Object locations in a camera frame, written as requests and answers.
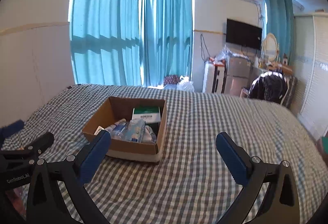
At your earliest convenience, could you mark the clear plastic bag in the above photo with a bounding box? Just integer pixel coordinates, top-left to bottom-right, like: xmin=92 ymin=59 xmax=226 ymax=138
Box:
xmin=214 ymin=45 xmax=233 ymax=60

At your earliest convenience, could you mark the light blue tissue pack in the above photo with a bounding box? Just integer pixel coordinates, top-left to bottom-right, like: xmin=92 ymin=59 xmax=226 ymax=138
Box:
xmin=127 ymin=119 xmax=146 ymax=143

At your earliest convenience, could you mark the oval white framed mirror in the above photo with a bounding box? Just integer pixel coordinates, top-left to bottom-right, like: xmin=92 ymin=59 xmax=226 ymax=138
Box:
xmin=262 ymin=33 xmax=279 ymax=63

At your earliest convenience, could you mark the wide teal curtain panel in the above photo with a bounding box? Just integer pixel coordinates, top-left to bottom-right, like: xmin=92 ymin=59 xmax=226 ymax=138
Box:
xmin=70 ymin=0 xmax=144 ymax=86

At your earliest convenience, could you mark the green and white medicine box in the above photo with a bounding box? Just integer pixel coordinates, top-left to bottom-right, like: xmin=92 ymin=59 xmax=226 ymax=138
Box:
xmin=132 ymin=106 xmax=162 ymax=123

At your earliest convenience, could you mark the checked bed sheet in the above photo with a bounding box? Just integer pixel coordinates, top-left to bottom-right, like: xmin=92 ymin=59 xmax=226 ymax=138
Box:
xmin=0 ymin=84 xmax=328 ymax=224

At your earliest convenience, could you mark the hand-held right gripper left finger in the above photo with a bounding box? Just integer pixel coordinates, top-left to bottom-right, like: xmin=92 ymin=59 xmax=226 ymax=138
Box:
xmin=26 ymin=130 xmax=112 ymax=224

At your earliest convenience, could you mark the white suitcase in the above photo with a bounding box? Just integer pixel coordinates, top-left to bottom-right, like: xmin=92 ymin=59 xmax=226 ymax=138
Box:
xmin=202 ymin=61 xmax=227 ymax=94

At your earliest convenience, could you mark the silver mini fridge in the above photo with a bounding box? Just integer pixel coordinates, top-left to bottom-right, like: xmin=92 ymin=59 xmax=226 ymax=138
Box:
xmin=224 ymin=56 xmax=254 ymax=96

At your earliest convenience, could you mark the black wall television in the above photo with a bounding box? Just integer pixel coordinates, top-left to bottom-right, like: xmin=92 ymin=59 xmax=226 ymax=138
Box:
xmin=225 ymin=18 xmax=262 ymax=50

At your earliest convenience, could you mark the black wall cable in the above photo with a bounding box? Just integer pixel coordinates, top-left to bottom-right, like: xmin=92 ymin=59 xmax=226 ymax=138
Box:
xmin=200 ymin=33 xmax=208 ymax=60

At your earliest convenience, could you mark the white wardrobe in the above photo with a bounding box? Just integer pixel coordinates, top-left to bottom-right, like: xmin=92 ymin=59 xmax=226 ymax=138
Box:
xmin=292 ymin=13 xmax=328 ymax=137

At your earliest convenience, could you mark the floral bag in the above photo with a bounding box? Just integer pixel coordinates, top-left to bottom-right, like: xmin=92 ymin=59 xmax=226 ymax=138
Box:
xmin=163 ymin=75 xmax=181 ymax=86

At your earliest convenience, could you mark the white plastic bag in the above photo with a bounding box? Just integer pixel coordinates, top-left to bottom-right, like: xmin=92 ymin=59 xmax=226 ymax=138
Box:
xmin=177 ymin=75 xmax=195 ymax=92

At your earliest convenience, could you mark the clear plastic jar blue label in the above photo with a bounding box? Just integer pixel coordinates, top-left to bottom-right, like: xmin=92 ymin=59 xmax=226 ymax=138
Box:
xmin=110 ymin=122 xmax=130 ymax=140

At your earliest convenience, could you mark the brown cardboard box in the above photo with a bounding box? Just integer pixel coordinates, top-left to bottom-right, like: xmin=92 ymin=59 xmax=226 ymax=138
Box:
xmin=82 ymin=96 xmax=167 ymax=163

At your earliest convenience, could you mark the narrow teal curtain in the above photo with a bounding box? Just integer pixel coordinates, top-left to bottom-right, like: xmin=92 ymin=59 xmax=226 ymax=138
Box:
xmin=263 ymin=0 xmax=294 ymax=66

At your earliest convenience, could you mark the black jacket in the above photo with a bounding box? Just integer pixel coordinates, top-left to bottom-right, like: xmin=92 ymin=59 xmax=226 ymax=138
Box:
xmin=247 ymin=72 xmax=289 ymax=105

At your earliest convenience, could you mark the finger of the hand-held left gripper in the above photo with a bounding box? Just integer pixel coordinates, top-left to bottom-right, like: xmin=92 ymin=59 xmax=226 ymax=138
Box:
xmin=0 ymin=132 xmax=55 ymax=163
xmin=0 ymin=119 xmax=25 ymax=150

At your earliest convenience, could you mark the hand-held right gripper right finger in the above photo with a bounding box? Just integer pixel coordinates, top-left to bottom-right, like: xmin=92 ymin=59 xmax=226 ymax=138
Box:
xmin=216 ymin=132 xmax=301 ymax=224

